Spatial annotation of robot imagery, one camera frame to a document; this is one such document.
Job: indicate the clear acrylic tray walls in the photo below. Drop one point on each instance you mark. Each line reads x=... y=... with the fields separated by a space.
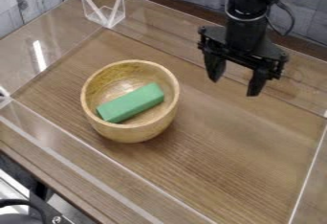
x=240 y=160

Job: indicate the black metal table bracket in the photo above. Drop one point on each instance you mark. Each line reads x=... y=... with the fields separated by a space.
x=54 y=209

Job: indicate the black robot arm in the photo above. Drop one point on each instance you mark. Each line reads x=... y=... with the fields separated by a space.
x=254 y=8

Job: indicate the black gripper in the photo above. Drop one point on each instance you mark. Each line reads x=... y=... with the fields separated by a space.
x=242 y=43

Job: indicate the clear acrylic corner bracket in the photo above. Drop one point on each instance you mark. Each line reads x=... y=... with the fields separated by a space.
x=104 y=15

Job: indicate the green rectangular block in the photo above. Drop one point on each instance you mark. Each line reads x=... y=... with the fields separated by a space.
x=128 y=105

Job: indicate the wooden bowl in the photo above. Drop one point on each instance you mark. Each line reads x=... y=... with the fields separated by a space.
x=118 y=79

